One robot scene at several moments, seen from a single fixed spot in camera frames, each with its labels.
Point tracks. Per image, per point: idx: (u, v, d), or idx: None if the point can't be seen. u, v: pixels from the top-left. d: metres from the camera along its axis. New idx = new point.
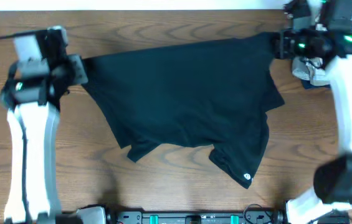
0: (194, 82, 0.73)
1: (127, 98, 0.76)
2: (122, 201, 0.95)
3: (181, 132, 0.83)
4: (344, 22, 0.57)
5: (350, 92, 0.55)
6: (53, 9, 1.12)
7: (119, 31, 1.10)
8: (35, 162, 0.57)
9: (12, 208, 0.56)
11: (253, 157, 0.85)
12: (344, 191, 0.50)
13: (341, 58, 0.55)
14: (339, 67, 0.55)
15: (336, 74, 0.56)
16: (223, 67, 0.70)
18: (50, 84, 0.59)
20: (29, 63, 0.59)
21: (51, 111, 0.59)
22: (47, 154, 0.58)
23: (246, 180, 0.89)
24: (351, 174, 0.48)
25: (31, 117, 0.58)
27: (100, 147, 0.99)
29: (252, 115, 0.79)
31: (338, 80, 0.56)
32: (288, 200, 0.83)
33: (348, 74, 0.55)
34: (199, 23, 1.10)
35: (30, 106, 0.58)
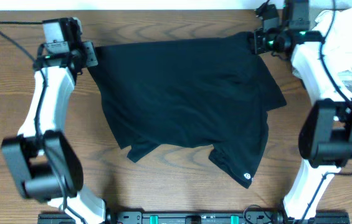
0: (186, 83, 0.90)
1: (131, 96, 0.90)
2: (121, 201, 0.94)
3: (180, 132, 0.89)
4: (300, 22, 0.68)
5: (313, 61, 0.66)
6: (53, 9, 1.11)
7: (119, 31, 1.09)
8: (52, 101, 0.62)
9: (25, 128, 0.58)
11: (251, 155, 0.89)
12: (324, 135, 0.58)
13: (301, 45, 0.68)
14: (300, 52, 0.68)
15: (301, 53, 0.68)
16: (210, 71, 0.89)
18: (71, 60, 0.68)
20: (53, 43, 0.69)
21: (68, 77, 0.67)
22: (60, 104, 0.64)
23: (245, 180, 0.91)
24: (323, 116, 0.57)
25: (52, 73, 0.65)
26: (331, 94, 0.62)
27: (101, 148, 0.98)
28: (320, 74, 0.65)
29: (245, 109, 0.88)
31: (299, 62, 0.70)
32: (285, 196, 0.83)
33: (308, 51, 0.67)
34: (200, 23, 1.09)
35: (54, 70, 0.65)
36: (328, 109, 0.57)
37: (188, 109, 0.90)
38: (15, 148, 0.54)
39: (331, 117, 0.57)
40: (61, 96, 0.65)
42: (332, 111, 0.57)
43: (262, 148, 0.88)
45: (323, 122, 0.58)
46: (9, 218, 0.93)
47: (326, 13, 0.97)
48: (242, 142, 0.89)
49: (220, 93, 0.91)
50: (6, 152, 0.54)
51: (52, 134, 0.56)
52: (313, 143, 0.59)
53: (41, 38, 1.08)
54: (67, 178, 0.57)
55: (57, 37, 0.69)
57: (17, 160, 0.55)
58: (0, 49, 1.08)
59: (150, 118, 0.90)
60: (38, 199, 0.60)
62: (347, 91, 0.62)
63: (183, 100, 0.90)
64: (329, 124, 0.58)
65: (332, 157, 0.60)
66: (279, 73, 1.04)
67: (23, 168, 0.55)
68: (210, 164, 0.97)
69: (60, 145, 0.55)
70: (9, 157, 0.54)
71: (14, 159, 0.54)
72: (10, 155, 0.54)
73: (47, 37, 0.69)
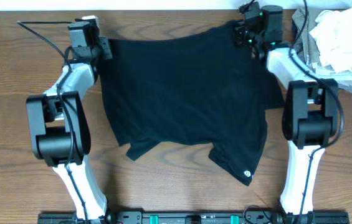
0: (187, 76, 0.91)
1: (133, 92, 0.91)
2: (121, 201, 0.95)
3: (180, 128, 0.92)
4: (276, 33, 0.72)
5: (285, 61, 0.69)
6: (54, 9, 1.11)
7: (119, 32, 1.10)
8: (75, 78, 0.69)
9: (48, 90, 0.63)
11: (250, 153, 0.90)
12: (302, 112, 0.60)
13: (271, 51, 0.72)
14: (272, 57, 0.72)
15: (272, 58, 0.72)
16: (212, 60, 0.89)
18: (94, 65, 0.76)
20: (78, 48, 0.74)
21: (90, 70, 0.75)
22: (83, 91, 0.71)
23: (247, 178, 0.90)
24: (298, 93, 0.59)
25: (77, 65, 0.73)
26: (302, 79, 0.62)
27: (100, 147, 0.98)
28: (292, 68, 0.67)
29: (247, 105, 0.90)
31: (274, 67, 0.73)
32: (283, 195, 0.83)
33: (278, 55, 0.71)
34: (200, 23, 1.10)
35: (79, 65, 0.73)
36: (301, 87, 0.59)
37: (186, 106, 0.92)
38: (37, 101, 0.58)
39: (304, 94, 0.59)
40: (83, 84, 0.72)
42: (304, 89, 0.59)
43: (261, 146, 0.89)
45: (299, 99, 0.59)
46: (10, 218, 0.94)
47: (326, 14, 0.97)
48: (243, 140, 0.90)
49: (222, 89, 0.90)
50: (30, 105, 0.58)
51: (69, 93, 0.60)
52: (293, 122, 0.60)
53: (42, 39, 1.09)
54: (76, 137, 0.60)
55: (81, 43, 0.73)
57: (36, 114, 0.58)
58: (0, 49, 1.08)
59: (149, 114, 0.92)
60: (46, 160, 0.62)
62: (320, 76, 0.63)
63: (181, 97, 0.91)
64: (303, 102, 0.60)
65: (314, 133, 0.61)
66: None
67: (41, 123, 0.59)
68: (210, 164, 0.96)
69: (71, 105, 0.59)
70: (30, 110, 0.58)
71: (35, 112, 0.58)
72: (31, 108, 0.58)
73: (72, 42, 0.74)
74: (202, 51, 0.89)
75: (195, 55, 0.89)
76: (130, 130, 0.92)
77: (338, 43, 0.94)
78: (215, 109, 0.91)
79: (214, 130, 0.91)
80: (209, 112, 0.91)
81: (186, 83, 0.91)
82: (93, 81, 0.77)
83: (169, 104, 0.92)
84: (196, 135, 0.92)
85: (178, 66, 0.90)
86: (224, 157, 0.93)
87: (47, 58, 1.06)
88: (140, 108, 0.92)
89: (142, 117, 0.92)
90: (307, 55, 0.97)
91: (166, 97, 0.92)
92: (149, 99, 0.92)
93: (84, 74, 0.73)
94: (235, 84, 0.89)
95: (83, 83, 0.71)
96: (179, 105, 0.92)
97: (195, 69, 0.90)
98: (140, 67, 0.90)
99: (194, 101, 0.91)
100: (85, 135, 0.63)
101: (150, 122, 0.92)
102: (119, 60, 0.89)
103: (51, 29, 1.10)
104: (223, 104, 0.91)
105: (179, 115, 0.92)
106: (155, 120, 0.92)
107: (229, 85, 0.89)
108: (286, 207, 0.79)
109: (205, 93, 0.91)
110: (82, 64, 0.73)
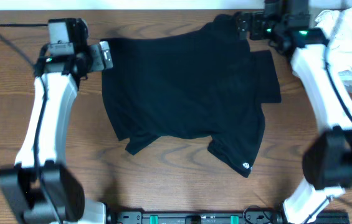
0: (184, 71, 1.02)
1: (134, 86, 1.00)
2: (121, 201, 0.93)
3: (179, 119, 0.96)
4: (298, 17, 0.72)
5: (315, 71, 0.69)
6: (54, 9, 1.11)
7: (119, 31, 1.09)
8: (53, 120, 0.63)
9: (23, 157, 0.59)
11: (248, 142, 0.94)
12: (332, 170, 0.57)
13: (301, 48, 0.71)
14: (303, 58, 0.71)
15: (302, 58, 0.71)
16: (207, 58, 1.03)
18: (73, 63, 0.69)
20: (58, 44, 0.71)
21: (70, 84, 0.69)
22: (62, 118, 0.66)
23: (245, 170, 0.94)
24: (334, 145, 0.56)
25: (54, 82, 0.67)
26: (339, 117, 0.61)
27: (100, 147, 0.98)
28: (323, 85, 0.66)
29: (243, 96, 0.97)
31: (301, 69, 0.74)
32: (286, 200, 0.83)
33: (308, 58, 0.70)
34: (200, 23, 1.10)
35: (53, 76, 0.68)
36: (334, 142, 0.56)
37: (185, 100, 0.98)
38: (14, 177, 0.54)
39: (339, 150, 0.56)
40: (63, 109, 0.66)
42: (338, 143, 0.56)
43: (260, 136, 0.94)
45: (334, 150, 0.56)
46: (7, 219, 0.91)
47: (327, 14, 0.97)
48: (242, 131, 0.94)
49: (217, 82, 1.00)
50: (4, 182, 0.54)
51: (52, 165, 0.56)
52: (319, 171, 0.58)
53: (42, 38, 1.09)
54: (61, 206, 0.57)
55: (62, 38, 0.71)
57: (14, 192, 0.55)
58: (0, 48, 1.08)
59: (148, 109, 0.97)
60: None
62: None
63: (180, 92, 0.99)
64: (336, 157, 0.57)
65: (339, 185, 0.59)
66: (279, 72, 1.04)
67: (20, 200, 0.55)
68: (210, 164, 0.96)
69: (55, 179, 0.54)
70: (4, 187, 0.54)
71: (10, 190, 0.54)
72: (6, 185, 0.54)
73: (52, 37, 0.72)
74: (199, 48, 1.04)
75: (190, 53, 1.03)
76: (129, 125, 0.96)
77: (337, 43, 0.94)
78: (213, 99, 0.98)
79: (211, 121, 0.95)
80: (206, 103, 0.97)
81: (183, 77, 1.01)
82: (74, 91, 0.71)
83: (168, 96, 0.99)
84: (195, 129, 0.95)
85: (177, 62, 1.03)
86: (223, 149, 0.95)
87: None
88: (141, 104, 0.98)
89: (141, 110, 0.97)
90: None
91: (164, 89, 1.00)
92: (149, 92, 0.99)
93: (63, 107, 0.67)
94: (229, 79, 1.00)
95: (65, 103, 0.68)
96: (177, 97, 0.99)
97: (194, 64, 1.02)
98: (142, 64, 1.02)
99: (191, 93, 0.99)
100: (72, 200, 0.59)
101: (149, 114, 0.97)
102: (123, 60, 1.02)
103: None
104: (222, 95, 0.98)
105: (177, 106, 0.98)
106: (153, 112, 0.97)
107: (225, 77, 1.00)
108: (288, 218, 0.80)
109: (202, 85, 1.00)
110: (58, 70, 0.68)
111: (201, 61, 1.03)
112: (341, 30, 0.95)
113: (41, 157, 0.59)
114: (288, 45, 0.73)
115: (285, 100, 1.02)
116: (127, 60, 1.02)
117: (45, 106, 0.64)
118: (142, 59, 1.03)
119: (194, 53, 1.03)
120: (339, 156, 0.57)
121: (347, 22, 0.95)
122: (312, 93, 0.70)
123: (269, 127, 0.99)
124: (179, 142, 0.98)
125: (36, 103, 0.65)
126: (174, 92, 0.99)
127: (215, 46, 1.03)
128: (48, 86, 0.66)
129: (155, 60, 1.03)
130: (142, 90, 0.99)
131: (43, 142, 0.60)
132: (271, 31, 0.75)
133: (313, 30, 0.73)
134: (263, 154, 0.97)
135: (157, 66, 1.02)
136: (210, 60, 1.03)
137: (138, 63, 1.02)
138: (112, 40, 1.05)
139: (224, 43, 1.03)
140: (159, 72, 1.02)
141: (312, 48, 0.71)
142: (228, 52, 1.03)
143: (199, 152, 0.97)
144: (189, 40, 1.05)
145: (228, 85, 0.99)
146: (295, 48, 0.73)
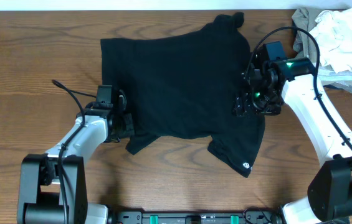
0: (184, 71, 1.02)
1: (133, 86, 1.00)
2: (122, 201, 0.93)
3: (179, 120, 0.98)
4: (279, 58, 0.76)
5: (306, 102, 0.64)
6: (55, 10, 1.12)
7: (119, 32, 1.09)
8: (81, 139, 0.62)
9: (50, 150, 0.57)
11: (249, 142, 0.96)
12: (341, 195, 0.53)
13: (288, 81, 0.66)
14: (290, 92, 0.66)
15: (290, 97, 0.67)
16: (206, 56, 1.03)
18: (111, 117, 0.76)
20: (101, 102, 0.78)
21: (104, 127, 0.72)
22: (91, 145, 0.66)
23: (245, 170, 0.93)
24: (337, 177, 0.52)
25: (95, 120, 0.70)
26: (338, 147, 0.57)
27: (100, 148, 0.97)
28: (316, 114, 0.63)
29: None
31: (293, 101, 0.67)
32: (286, 205, 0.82)
33: (296, 91, 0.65)
34: (200, 23, 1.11)
35: (91, 118, 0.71)
36: (340, 169, 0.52)
37: (185, 101, 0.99)
38: (35, 164, 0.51)
39: (347, 177, 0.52)
40: (93, 136, 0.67)
42: (346, 170, 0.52)
43: (260, 135, 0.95)
45: (339, 182, 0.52)
46: (9, 218, 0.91)
47: (328, 13, 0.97)
48: (241, 130, 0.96)
49: (217, 82, 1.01)
50: (25, 168, 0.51)
51: (71, 160, 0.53)
52: (328, 204, 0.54)
53: (43, 39, 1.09)
54: (70, 211, 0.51)
55: (105, 99, 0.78)
57: (29, 183, 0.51)
58: (2, 49, 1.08)
59: (148, 109, 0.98)
60: None
62: None
63: (180, 92, 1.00)
64: (342, 186, 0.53)
65: (349, 213, 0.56)
66: None
67: (33, 191, 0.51)
68: (210, 164, 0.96)
69: (75, 172, 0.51)
70: (24, 173, 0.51)
71: (27, 180, 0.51)
72: (27, 171, 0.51)
73: (98, 96, 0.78)
74: (199, 49, 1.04)
75: (190, 53, 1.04)
76: None
77: (337, 43, 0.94)
78: (213, 100, 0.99)
79: (210, 121, 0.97)
80: (205, 104, 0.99)
81: (183, 76, 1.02)
82: (104, 136, 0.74)
83: (167, 96, 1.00)
84: (195, 130, 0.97)
85: (177, 62, 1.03)
86: (223, 148, 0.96)
87: (48, 58, 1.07)
88: (141, 105, 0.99)
89: (141, 110, 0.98)
90: (307, 55, 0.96)
91: (164, 89, 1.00)
92: (148, 92, 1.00)
93: (94, 137, 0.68)
94: (228, 78, 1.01)
95: (95, 140, 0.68)
96: (177, 98, 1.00)
97: (194, 65, 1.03)
98: (141, 63, 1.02)
99: (191, 94, 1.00)
100: (80, 208, 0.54)
101: (149, 116, 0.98)
102: (122, 59, 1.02)
103: (51, 30, 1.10)
104: (222, 96, 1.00)
105: (176, 107, 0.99)
106: (153, 112, 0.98)
107: (225, 76, 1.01)
108: (287, 221, 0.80)
109: (201, 85, 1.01)
110: (97, 118, 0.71)
111: (200, 60, 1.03)
112: (340, 29, 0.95)
113: (68, 152, 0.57)
114: (275, 78, 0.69)
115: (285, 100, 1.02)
116: (128, 61, 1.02)
117: (81, 129, 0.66)
118: (142, 60, 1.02)
119: (193, 52, 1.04)
120: (347, 181, 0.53)
121: (346, 23, 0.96)
122: (305, 120, 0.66)
123: (269, 126, 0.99)
124: (179, 142, 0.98)
125: (71, 129, 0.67)
126: (173, 92, 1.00)
127: (215, 45, 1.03)
128: (89, 121, 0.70)
129: (155, 58, 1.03)
130: (142, 90, 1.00)
131: (71, 145, 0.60)
132: (259, 96, 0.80)
133: (300, 60, 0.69)
134: (263, 154, 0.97)
135: (157, 66, 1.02)
136: (210, 60, 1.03)
137: (137, 62, 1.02)
138: (112, 40, 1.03)
139: (223, 42, 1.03)
140: (160, 73, 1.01)
141: (300, 81, 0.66)
142: (228, 51, 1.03)
143: (199, 152, 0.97)
144: (189, 40, 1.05)
145: (228, 85, 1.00)
146: (283, 81, 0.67)
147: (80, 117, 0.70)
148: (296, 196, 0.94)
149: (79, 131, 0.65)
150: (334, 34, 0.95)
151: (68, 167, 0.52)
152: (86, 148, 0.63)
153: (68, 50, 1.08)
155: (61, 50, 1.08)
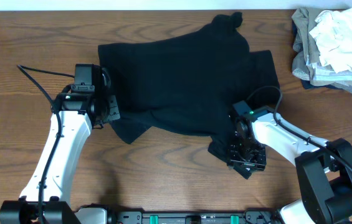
0: (184, 71, 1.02)
1: (134, 86, 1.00)
2: (121, 201, 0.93)
3: (177, 119, 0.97)
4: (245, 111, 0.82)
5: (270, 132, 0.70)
6: (54, 10, 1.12)
7: (119, 32, 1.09)
8: (59, 163, 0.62)
9: (28, 190, 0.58)
11: None
12: (326, 192, 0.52)
13: (254, 121, 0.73)
14: (258, 129, 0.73)
15: (259, 135, 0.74)
16: (207, 56, 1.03)
18: (92, 102, 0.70)
20: (81, 85, 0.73)
21: (87, 122, 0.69)
22: (73, 157, 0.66)
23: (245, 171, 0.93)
24: (311, 174, 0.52)
25: (70, 120, 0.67)
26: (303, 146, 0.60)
27: (101, 147, 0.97)
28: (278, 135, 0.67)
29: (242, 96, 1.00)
31: (263, 135, 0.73)
32: (283, 208, 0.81)
33: (261, 127, 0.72)
34: (200, 23, 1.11)
35: (71, 114, 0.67)
36: (311, 162, 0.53)
37: (185, 100, 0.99)
38: (14, 213, 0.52)
39: (318, 168, 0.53)
40: (74, 148, 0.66)
42: (317, 163, 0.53)
43: None
45: (315, 178, 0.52)
46: None
47: (328, 13, 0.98)
48: None
49: (217, 81, 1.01)
50: (5, 216, 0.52)
51: (53, 205, 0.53)
52: (319, 206, 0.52)
53: (42, 39, 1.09)
54: None
55: (85, 81, 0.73)
57: None
58: (1, 49, 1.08)
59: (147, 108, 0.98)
60: None
62: (318, 138, 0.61)
63: (180, 91, 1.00)
64: (324, 184, 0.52)
65: (348, 214, 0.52)
66: (279, 71, 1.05)
67: None
68: (210, 164, 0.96)
69: (58, 218, 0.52)
70: (6, 221, 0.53)
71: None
72: (9, 218, 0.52)
73: (76, 78, 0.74)
74: (199, 50, 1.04)
75: (190, 52, 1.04)
76: (130, 127, 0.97)
77: (337, 43, 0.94)
78: (212, 99, 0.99)
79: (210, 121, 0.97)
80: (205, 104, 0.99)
81: (182, 76, 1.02)
82: (90, 131, 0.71)
83: (167, 96, 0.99)
84: (194, 129, 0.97)
85: (177, 62, 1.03)
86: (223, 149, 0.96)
87: (48, 57, 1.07)
88: (141, 105, 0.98)
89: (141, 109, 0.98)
90: (307, 55, 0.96)
91: (164, 89, 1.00)
92: (147, 91, 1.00)
93: (76, 144, 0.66)
94: (228, 78, 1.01)
95: (76, 148, 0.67)
96: (176, 97, 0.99)
97: (194, 65, 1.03)
98: (142, 63, 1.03)
99: (191, 94, 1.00)
100: None
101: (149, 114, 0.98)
102: (123, 60, 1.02)
103: (51, 30, 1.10)
104: (222, 96, 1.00)
105: (176, 106, 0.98)
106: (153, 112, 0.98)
107: (225, 76, 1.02)
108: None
109: (201, 85, 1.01)
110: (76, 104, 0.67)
111: (200, 60, 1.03)
112: (340, 30, 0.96)
113: (46, 191, 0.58)
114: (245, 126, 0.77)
115: (285, 101, 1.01)
116: (128, 61, 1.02)
117: (58, 142, 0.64)
118: (142, 60, 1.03)
119: (193, 51, 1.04)
120: (323, 175, 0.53)
121: (346, 23, 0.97)
122: (276, 147, 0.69)
123: None
124: (179, 142, 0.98)
125: (49, 139, 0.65)
126: (172, 91, 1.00)
127: (214, 45, 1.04)
128: (64, 122, 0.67)
129: (156, 58, 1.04)
130: (142, 89, 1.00)
131: (51, 175, 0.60)
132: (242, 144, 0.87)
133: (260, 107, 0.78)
134: None
135: (157, 66, 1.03)
136: (210, 60, 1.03)
137: (139, 61, 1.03)
138: (109, 46, 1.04)
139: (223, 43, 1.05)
140: (159, 73, 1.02)
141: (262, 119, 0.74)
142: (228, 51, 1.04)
143: (198, 151, 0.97)
144: (189, 42, 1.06)
145: (228, 85, 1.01)
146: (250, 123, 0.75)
147: (54, 114, 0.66)
148: (297, 195, 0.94)
149: (56, 150, 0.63)
150: (334, 34, 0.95)
151: (50, 216, 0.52)
152: (68, 169, 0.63)
153: (68, 50, 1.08)
155: (61, 50, 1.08)
